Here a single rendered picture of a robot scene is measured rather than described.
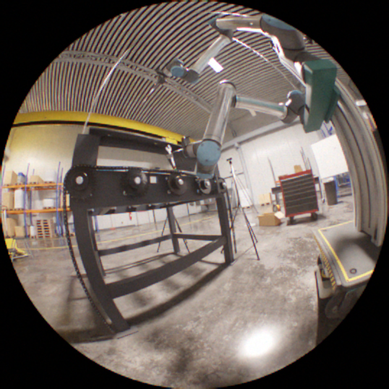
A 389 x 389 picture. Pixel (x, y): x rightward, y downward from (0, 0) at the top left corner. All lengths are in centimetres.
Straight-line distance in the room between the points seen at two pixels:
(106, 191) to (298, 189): 261
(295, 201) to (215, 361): 245
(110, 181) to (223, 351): 100
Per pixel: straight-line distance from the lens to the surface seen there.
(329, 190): 385
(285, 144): 1114
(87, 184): 61
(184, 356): 74
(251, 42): 897
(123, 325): 89
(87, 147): 77
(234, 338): 76
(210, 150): 47
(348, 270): 65
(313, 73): 65
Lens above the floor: 68
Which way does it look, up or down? 6 degrees up
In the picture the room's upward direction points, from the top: 10 degrees counter-clockwise
